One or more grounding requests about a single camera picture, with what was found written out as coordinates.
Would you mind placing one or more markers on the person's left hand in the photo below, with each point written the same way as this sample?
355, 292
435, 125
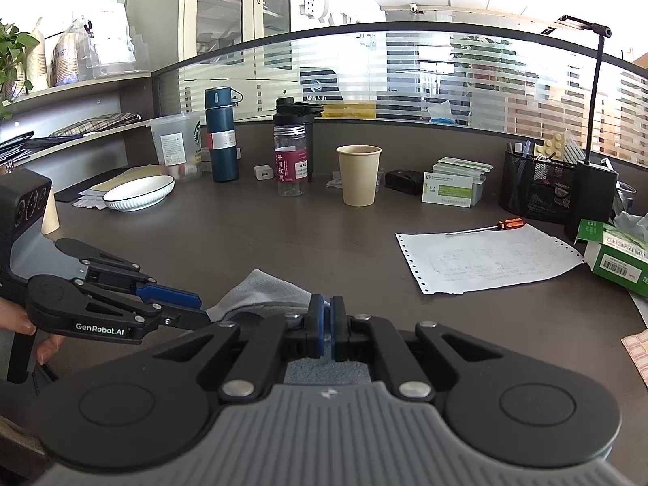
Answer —
17, 324

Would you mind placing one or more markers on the green tissue box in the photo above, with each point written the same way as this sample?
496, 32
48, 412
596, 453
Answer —
612, 258

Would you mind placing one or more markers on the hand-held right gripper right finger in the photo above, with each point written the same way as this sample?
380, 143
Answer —
339, 324

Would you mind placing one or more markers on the wooden shelf unit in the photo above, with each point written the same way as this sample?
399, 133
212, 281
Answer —
76, 154

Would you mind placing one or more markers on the black mesh pen holder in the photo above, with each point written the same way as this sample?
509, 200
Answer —
536, 187

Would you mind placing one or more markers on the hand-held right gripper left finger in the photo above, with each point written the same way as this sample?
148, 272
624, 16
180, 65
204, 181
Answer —
316, 324

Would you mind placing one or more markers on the green potted plant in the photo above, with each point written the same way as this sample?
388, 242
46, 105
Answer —
12, 55

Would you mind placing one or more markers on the stack of white papers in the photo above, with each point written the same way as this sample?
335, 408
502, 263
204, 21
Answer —
88, 198

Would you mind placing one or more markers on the crumpled clear plastic wrapper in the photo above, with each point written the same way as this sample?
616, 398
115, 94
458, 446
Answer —
335, 181

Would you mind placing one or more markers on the black desk lamp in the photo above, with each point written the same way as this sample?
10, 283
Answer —
595, 197

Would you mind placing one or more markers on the black folders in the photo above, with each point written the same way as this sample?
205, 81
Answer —
15, 146

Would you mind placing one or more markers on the clear plastic container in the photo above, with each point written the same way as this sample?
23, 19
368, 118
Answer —
119, 45

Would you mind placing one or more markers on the glass door cabinet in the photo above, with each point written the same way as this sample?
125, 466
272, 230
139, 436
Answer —
222, 10

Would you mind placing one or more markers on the clear jar with red label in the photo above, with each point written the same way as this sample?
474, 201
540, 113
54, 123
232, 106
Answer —
291, 162

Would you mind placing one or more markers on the green translucent card box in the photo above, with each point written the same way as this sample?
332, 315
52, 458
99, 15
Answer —
476, 169

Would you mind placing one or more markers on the plastic bag of goods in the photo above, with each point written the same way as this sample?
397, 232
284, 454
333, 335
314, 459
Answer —
63, 58

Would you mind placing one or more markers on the translucent plastic cup with label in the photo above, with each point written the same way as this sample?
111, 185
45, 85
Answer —
174, 147

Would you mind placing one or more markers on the striped glass partition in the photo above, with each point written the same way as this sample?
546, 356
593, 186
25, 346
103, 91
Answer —
405, 76

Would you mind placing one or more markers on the metal cup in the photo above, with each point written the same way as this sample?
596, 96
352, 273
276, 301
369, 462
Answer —
626, 196

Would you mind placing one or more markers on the checked cloth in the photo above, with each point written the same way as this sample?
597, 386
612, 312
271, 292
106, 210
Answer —
96, 125

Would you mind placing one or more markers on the white plate with black rim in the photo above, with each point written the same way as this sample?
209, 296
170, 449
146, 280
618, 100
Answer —
139, 193

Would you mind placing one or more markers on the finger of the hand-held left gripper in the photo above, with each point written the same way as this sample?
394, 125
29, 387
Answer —
167, 296
177, 319

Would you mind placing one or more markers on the white printed paper sheet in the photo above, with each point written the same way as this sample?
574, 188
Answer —
486, 258

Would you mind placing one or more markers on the brown paper cup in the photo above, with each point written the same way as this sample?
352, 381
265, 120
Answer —
359, 177

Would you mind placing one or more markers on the white charger plug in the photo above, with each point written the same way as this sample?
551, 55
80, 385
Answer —
263, 172

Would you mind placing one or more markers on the dark blue thermos bottle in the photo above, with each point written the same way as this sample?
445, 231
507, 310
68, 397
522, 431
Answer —
222, 136

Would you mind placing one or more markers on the white green business card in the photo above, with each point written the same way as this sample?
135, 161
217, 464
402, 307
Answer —
448, 191

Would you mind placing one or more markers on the grey towel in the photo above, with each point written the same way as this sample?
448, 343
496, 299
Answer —
263, 288

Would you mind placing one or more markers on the small black box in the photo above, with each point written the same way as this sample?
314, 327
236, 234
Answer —
403, 182

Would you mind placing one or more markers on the black shaker bottle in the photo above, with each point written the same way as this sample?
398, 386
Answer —
311, 126

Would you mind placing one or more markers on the yellow toy bricks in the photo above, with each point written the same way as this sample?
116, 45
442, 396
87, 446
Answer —
551, 146

